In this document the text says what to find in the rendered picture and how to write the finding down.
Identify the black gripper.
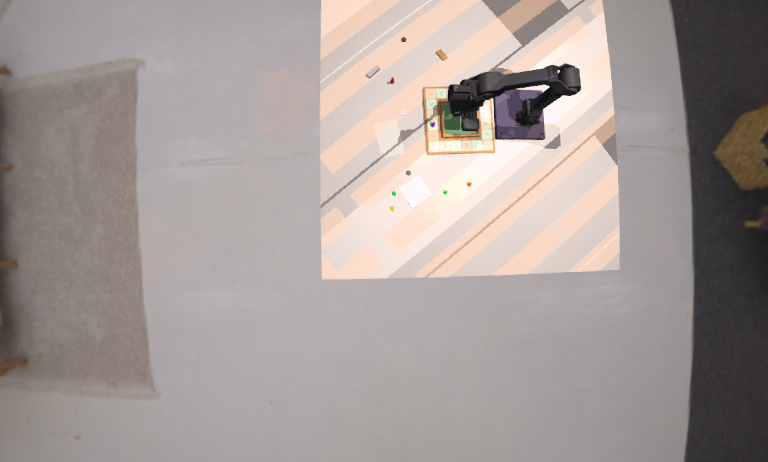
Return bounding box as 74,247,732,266
460,79,483,131

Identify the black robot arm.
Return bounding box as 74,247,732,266
448,63,581,128

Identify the grey flat bar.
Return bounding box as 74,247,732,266
367,65,380,79

